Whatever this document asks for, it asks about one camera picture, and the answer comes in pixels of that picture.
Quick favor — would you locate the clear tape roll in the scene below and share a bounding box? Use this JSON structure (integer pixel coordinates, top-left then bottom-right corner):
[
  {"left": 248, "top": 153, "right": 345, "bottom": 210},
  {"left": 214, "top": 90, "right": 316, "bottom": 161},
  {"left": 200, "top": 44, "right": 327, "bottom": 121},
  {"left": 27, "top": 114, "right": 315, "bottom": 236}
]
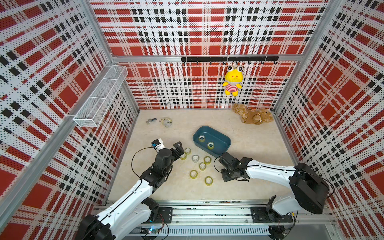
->
[{"left": 192, "top": 155, "right": 200, "bottom": 163}]

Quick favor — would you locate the yellow tape roll bottom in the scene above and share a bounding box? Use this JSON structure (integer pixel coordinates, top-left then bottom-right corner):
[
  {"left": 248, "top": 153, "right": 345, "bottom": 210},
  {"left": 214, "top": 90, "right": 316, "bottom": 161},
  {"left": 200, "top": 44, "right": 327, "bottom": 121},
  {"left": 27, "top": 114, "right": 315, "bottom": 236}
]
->
[{"left": 204, "top": 176, "right": 214, "bottom": 186}]

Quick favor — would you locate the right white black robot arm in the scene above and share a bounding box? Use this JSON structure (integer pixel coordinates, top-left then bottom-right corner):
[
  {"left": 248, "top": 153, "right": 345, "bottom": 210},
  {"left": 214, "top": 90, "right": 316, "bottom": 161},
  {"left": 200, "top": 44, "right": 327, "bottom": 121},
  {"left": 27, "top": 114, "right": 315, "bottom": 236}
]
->
[{"left": 218, "top": 153, "right": 334, "bottom": 217}]

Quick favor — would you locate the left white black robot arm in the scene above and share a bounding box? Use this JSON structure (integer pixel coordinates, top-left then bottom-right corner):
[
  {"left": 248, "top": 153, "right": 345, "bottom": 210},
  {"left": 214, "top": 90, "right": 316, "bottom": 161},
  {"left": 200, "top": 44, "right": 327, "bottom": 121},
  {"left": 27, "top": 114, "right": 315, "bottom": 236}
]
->
[{"left": 75, "top": 139, "right": 184, "bottom": 240}]

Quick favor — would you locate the teal plastic storage box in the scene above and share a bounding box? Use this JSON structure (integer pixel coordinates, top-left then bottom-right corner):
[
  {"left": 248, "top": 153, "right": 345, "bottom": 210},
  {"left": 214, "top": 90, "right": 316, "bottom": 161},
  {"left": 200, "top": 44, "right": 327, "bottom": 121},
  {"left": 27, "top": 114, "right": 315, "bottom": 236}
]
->
[{"left": 193, "top": 126, "right": 232, "bottom": 158}]

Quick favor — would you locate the brown plush bear toy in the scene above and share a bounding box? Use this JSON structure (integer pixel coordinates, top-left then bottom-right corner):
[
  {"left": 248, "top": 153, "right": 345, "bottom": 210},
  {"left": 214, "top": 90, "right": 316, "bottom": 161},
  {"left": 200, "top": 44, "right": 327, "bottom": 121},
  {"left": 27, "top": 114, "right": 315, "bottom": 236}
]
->
[{"left": 231, "top": 104, "right": 274, "bottom": 125}]

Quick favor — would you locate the small green circuit board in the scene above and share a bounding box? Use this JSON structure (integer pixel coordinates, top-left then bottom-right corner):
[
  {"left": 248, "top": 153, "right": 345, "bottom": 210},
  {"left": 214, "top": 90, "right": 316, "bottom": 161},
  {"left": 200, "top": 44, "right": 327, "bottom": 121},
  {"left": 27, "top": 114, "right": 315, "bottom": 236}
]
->
[{"left": 140, "top": 228, "right": 161, "bottom": 235}]

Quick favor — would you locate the yellow frog plush toy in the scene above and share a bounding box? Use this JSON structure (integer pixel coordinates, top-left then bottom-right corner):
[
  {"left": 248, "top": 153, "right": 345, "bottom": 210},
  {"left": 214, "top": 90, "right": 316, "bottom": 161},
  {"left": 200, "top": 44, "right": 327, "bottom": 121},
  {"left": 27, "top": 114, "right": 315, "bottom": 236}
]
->
[{"left": 223, "top": 66, "right": 244, "bottom": 97}]

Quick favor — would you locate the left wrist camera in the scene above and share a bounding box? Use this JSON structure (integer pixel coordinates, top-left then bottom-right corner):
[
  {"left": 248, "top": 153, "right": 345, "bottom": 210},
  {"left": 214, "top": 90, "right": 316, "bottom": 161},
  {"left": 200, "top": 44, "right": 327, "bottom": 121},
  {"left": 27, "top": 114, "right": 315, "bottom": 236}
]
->
[{"left": 151, "top": 139, "right": 165, "bottom": 151}]

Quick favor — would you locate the small metal blue keychain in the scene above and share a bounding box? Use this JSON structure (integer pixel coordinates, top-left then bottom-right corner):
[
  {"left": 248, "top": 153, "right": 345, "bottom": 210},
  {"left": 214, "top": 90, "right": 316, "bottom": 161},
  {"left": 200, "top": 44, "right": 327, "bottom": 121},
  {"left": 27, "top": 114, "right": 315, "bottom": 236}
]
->
[{"left": 146, "top": 118, "right": 158, "bottom": 125}]

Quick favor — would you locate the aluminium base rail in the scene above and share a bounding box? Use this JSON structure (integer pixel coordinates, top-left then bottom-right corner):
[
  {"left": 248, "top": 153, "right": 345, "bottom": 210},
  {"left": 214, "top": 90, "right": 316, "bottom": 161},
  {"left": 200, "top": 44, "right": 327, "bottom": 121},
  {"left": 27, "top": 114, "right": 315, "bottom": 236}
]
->
[{"left": 127, "top": 200, "right": 343, "bottom": 240}]

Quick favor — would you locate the white wire mesh basket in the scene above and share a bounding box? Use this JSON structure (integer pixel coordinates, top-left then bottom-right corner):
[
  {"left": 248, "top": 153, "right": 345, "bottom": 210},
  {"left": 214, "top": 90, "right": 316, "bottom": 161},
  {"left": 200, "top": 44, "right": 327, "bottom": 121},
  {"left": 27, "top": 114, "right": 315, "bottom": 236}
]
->
[{"left": 74, "top": 65, "right": 128, "bottom": 128}]

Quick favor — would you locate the black hook rail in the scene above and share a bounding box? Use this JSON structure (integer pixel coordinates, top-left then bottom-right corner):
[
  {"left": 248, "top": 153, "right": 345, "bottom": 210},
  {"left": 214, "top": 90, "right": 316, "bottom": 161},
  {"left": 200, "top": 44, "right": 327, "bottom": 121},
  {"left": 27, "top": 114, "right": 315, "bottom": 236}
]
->
[{"left": 181, "top": 56, "right": 280, "bottom": 63}]

